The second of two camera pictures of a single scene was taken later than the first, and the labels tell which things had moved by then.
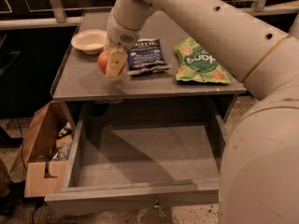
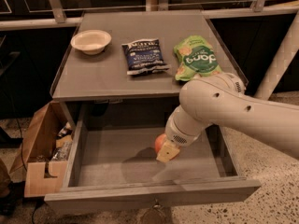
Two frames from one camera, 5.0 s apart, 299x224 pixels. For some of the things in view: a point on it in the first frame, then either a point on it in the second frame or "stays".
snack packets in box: (64, 142) stays
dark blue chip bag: (147, 56) stays
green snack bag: (195, 63) stays
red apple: (103, 63) → (160, 140)
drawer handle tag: (155, 215) stays
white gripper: (121, 35) → (175, 134)
